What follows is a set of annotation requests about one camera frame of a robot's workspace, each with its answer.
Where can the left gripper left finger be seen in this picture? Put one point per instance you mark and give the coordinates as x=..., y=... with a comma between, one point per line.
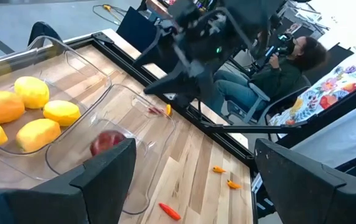
x=103, y=186

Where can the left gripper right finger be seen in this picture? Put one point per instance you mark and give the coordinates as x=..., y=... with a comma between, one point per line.
x=305, y=193

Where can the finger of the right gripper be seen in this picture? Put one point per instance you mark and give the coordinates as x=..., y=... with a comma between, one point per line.
x=162, y=49
x=187, y=82

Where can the dark red fruit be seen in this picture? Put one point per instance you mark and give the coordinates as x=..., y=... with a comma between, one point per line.
x=104, y=141
x=155, y=110

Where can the small red pepper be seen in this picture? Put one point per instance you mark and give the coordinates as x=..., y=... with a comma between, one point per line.
x=169, y=211

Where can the small orange pepper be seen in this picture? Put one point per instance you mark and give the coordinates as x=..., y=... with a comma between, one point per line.
x=233, y=184
x=218, y=170

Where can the orange mango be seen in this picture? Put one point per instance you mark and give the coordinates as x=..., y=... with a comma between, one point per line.
x=38, y=135
x=0, y=106

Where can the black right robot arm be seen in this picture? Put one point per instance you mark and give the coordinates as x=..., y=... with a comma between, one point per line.
x=252, y=15

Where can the large black box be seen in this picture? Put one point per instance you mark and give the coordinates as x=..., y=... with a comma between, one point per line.
x=137, y=28

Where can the clear plastic basket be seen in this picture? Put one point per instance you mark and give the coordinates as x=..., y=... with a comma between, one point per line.
x=81, y=71
x=16, y=171
x=140, y=149

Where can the grey office chair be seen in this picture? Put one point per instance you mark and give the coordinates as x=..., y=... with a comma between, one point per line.
x=257, y=91

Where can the black device with cyan light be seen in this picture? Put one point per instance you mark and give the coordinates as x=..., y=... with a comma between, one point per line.
x=273, y=51

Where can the person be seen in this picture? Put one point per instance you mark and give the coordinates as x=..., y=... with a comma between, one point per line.
x=277, y=77

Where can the floral patterned cloth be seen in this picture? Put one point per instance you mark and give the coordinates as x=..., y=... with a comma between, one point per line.
x=330, y=90

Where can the black table clamp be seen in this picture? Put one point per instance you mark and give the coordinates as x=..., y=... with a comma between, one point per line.
x=42, y=29

